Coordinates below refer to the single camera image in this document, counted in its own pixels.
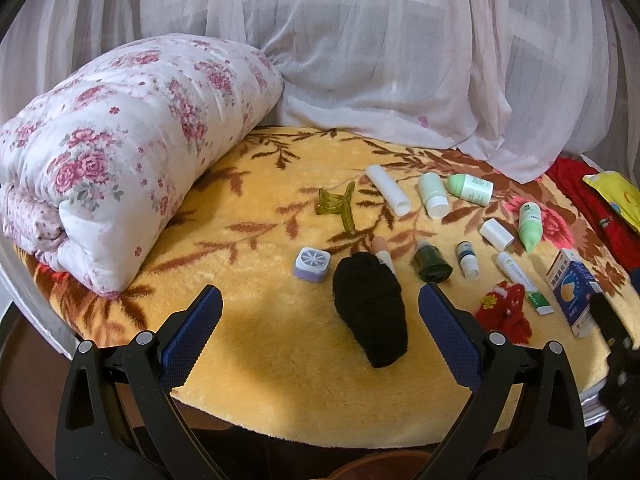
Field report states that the purple white square container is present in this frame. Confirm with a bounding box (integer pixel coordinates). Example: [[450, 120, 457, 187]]
[[293, 247, 331, 283]]

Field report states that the small blue-label dropper bottle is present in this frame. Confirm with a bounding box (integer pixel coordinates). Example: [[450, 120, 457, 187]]
[[456, 240, 480, 281]]

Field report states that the orange trash bin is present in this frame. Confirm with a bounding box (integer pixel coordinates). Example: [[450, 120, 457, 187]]
[[329, 450, 431, 480]]

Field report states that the floral rolled quilt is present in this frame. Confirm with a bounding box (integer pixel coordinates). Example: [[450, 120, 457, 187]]
[[1, 34, 283, 297]]

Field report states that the red knitted sock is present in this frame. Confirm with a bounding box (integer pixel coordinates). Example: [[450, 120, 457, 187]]
[[474, 281, 533, 344]]

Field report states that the small white cap bottle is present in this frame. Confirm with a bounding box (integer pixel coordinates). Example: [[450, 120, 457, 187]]
[[478, 218, 514, 252]]

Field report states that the dark green glass bottle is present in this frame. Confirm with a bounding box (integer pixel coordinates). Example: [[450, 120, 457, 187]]
[[412, 240, 452, 284]]

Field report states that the green plastic clip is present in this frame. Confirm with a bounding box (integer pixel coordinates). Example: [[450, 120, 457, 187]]
[[314, 181, 357, 237]]

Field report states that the white green ointment tube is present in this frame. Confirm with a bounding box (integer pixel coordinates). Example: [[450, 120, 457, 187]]
[[496, 252, 554, 315]]

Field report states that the yellow floral plush blanket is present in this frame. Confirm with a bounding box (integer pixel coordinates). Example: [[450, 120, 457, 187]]
[[23, 128, 639, 448]]

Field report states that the green labelled lying bottle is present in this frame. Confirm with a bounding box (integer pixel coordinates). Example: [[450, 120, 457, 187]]
[[446, 174, 494, 207]]

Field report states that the black sock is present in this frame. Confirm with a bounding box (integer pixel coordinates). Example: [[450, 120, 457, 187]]
[[332, 252, 409, 368]]

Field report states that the blue white medicine box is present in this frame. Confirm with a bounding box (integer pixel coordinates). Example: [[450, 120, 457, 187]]
[[546, 248, 602, 338]]

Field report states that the red cloth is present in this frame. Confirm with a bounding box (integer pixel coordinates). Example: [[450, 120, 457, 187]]
[[547, 157, 639, 273]]

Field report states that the yellow plush pillow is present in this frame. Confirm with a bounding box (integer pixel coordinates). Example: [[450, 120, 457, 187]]
[[582, 171, 640, 232]]

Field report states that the white tube bottle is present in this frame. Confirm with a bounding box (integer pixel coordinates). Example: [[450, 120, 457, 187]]
[[366, 165, 411, 217]]

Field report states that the green small tube bottle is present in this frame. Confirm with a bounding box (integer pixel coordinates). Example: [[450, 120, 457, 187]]
[[518, 202, 544, 252]]

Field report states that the pale green white-capped bottle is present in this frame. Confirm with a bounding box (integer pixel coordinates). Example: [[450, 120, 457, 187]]
[[418, 172, 450, 219]]

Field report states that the sheer white pink curtain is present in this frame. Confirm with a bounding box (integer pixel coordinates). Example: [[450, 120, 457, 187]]
[[1, 0, 639, 182]]

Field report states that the beige lip balm stick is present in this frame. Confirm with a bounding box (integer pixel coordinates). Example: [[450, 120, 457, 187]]
[[371, 236, 396, 274]]

